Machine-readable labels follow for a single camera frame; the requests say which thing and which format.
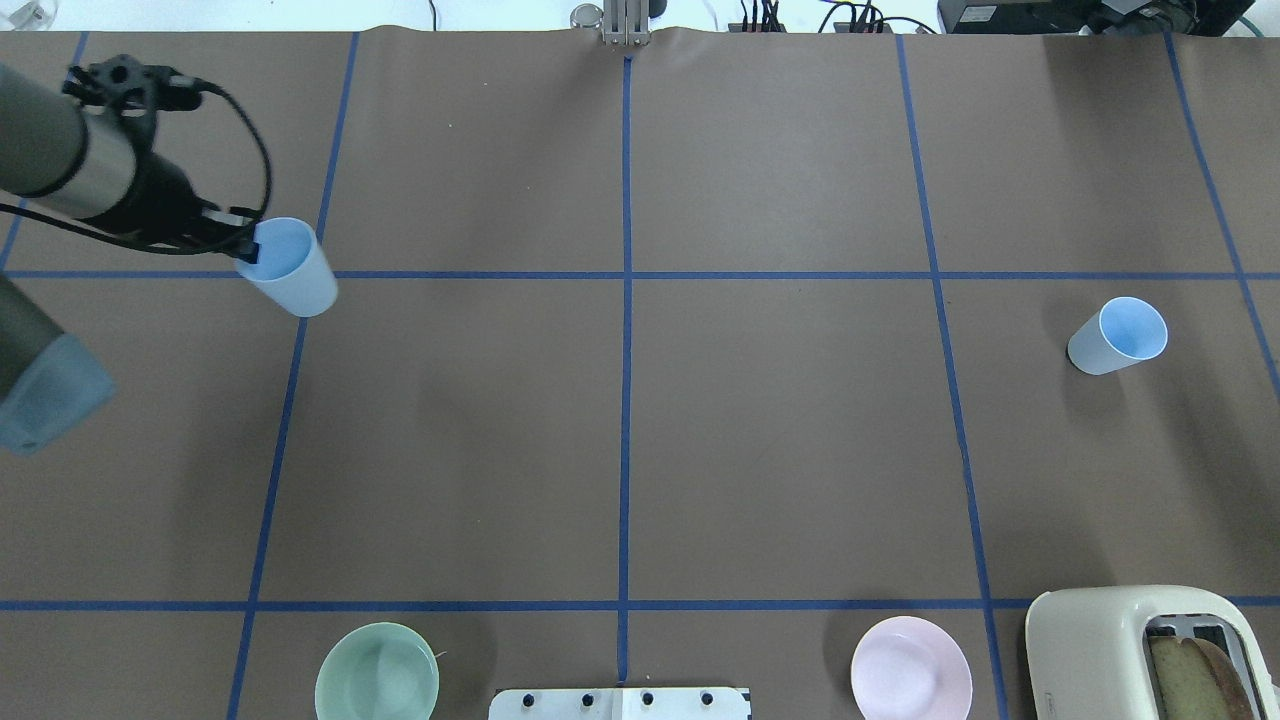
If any pink bowl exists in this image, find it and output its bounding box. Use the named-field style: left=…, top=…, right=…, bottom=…
left=849, top=616, right=974, bottom=719

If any black device on shelf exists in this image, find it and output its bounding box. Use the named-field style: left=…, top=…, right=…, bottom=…
left=937, top=1, right=1254, bottom=37

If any light blue cup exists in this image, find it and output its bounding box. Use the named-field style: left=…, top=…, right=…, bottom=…
left=1066, top=296, right=1169, bottom=375
left=234, top=217, right=339, bottom=318

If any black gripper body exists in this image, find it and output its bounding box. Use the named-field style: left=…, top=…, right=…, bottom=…
left=64, top=55, right=207, bottom=246

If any green bowl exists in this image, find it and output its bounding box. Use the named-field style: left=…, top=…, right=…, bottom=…
left=314, top=623, right=442, bottom=719

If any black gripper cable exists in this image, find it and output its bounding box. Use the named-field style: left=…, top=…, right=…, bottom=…
left=0, top=79, right=274, bottom=256

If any cream toaster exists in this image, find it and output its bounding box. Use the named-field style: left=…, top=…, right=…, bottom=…
left=1025, top=585, right=1277, bottom=719

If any bread slice in toaster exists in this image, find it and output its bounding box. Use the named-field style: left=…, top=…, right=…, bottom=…
left=1148, top=635, right=1254, bottom=719

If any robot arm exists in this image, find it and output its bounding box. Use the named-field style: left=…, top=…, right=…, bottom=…
left=1, top=54, right=273, bottom=456

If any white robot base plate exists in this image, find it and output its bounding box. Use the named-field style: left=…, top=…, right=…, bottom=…
left=488, top=685, right=753, bottom=719

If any metal camera mount clamp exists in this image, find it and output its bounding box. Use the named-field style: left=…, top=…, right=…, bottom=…
left=570, top=0, right=668, bottom=47

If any black cable bundle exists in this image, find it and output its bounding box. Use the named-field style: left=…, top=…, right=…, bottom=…
left=727, top=0, right=941, bottom=36

